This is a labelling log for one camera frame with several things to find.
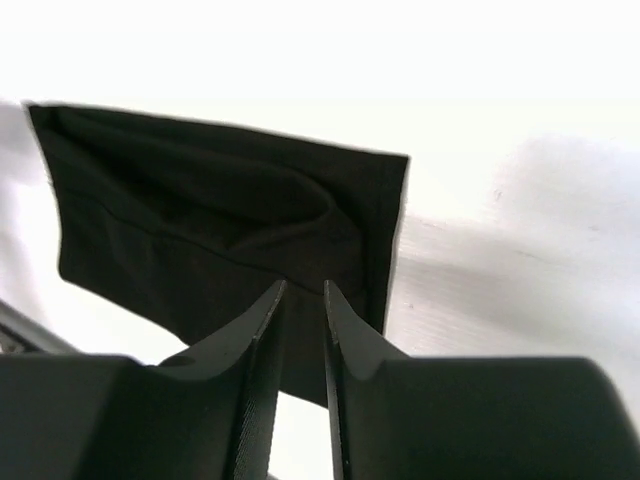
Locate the black skirt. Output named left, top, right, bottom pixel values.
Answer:
left=27, top=104, right=409, bottom=406

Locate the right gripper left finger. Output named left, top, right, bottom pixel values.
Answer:
left=144, top=281, right=287, bottom=479

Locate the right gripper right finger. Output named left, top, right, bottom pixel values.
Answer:
left=323, top=281, right=409, bottom=479

